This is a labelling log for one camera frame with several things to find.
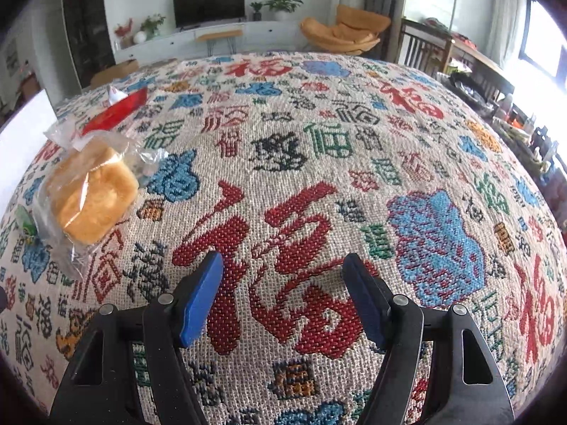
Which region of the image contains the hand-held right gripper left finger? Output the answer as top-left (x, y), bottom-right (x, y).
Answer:
top-left (50, 251), bottom-right (224, 425)

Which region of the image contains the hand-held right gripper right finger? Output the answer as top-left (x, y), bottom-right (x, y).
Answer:
top-left (342, 252), bottom-right (517, 425)

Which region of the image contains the bread loaf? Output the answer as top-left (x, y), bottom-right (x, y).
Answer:
top-left (35, 119), bottom-right (170, 281)

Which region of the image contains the green snack packet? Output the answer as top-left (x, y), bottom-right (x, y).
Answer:
top-left (15, 206), bottom-right (41, 238)

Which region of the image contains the printed woven blanket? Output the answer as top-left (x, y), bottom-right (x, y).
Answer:
top-left (0, 51), bottom-right (567, 425)

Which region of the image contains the red snack packet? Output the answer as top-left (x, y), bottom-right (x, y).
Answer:
top-left (82, 87), bottom-right (149, 136)

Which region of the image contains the black bag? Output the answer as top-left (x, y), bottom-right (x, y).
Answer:
top-left (449, 71), bottom-right (501, 108)

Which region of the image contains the brown cardboard box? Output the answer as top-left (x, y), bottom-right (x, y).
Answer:
top-left (91, 59), bottom-right (141, 89)

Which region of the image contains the wooden chair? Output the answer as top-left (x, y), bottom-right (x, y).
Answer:
top-left (396, 18), bottom-right (515, 102)

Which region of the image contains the small wooden stool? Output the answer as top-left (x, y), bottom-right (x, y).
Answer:
top-left (196, 30), bottom-right (243, 56)

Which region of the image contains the orange lounge chair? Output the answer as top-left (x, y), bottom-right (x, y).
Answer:
top-left (300, 4), bottom-right (391, 56)

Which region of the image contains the white television cabinet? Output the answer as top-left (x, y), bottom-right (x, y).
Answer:
top-left (113, 20), bottom-right (311, 65)

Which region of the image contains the flowering green potted plant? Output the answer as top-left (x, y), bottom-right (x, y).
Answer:
top-left (141, 13), bottom-right (166, 39)

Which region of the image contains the red flower arrangement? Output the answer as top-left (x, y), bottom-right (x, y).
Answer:
top-left (114, 18), bottom-right (134, 49)

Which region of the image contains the black flat television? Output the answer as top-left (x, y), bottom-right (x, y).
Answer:
top-left (173, 0), bottom-right (246, 28)

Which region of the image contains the grey curtain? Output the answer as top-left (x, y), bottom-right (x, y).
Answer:
top-left (363, 0), bottom-right (408, 60)

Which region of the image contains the dark glass display cabinet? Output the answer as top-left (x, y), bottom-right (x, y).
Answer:
top-left (61, 0), bottom-right (117, 89)

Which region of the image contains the large green potted plant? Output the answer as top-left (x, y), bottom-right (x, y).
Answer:
top-left (263, 0), bottom-right (304, 21)

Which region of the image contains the bright window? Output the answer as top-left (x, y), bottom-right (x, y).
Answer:
top-left (516, 0), bottom-right (563, 80)

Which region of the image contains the white sheer curtain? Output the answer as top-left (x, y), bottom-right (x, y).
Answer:
top-left (492, 0), bottom-right (529, 69)

